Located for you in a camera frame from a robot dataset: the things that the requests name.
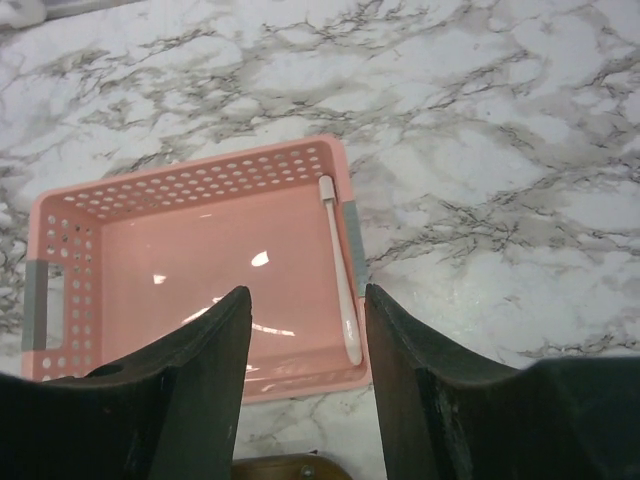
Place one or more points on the pink perforated plastic basket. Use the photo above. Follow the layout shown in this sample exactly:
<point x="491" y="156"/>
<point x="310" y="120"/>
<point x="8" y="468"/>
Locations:
<point x="116" y="264"/>

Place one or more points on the white pink toothbrush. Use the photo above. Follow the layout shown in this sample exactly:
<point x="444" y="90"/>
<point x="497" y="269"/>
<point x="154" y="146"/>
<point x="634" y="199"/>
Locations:
<point x="348" y="314"/>

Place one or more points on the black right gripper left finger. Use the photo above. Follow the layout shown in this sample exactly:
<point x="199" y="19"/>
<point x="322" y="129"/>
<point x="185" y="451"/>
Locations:
<point x="167" y="411"/>

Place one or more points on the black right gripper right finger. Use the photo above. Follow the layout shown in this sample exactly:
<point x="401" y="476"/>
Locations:
<point x="446" y="412"/>

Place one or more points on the brown oval wooden tray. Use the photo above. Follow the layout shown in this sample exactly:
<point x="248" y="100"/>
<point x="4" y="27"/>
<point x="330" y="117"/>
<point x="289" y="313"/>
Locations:
<point x="308" y="466"/>

